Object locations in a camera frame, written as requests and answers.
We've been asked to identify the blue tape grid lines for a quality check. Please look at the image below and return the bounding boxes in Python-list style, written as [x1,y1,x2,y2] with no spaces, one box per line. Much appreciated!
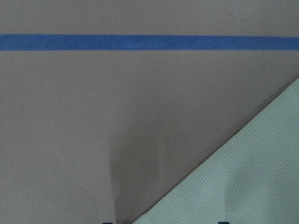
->
[0,34,299,51]

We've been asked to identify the brown paper table cover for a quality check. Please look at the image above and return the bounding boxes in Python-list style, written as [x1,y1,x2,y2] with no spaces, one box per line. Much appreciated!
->
[0,0,299,224]

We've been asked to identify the olive green t-shirt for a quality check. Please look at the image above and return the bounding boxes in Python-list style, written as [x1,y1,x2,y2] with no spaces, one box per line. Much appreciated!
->
[136,81,299,224]

